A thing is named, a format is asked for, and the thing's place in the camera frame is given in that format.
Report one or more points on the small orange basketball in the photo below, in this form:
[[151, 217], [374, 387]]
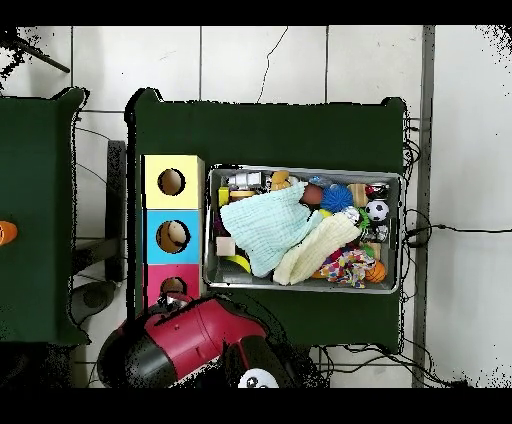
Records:
[[376, 272]]

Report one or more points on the dark green side table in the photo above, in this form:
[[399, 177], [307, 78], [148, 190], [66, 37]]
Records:
[[36, 160]]

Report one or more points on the orange object on side table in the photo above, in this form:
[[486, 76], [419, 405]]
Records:
[[7, 233]]

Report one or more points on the small black-white soccer ball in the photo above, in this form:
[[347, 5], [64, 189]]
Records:
[[376, 210]]

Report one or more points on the tan plush animal toy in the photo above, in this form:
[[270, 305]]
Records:
[[280, 179]]

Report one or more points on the blue spiky rubber ball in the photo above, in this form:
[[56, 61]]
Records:
[[336, 198]]

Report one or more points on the colourful patterned cloth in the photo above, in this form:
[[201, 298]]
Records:
[[346, 268]]

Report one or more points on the tan cardboard square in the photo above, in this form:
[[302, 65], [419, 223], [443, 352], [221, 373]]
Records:
[[225, 246]]

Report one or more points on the shallow clear mesh bin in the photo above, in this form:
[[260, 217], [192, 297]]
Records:
[[340, 174]]

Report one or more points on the light blue waffle cloth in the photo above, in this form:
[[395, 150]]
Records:
[[264, 228]]

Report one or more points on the small brown toy football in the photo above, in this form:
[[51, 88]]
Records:
[[312, 195]]

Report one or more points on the black floor beam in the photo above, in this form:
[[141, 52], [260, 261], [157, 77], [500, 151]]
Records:
[[116, 200]]

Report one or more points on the cream knitted cloth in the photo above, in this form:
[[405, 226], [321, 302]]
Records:
[[316, 248]]

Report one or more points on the wooden box with three holes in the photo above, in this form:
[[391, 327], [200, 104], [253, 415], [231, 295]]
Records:
[[188, 196]]

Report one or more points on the grey floor foot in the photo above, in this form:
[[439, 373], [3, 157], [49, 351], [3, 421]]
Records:
[[96, 296]]

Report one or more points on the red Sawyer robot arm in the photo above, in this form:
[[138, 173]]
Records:
[[192, 336]]

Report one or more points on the black tripod leg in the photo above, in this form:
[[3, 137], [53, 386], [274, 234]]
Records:
[[44, 59]]

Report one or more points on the dark green table cloth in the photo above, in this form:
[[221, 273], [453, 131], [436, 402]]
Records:
[[260, 132]]

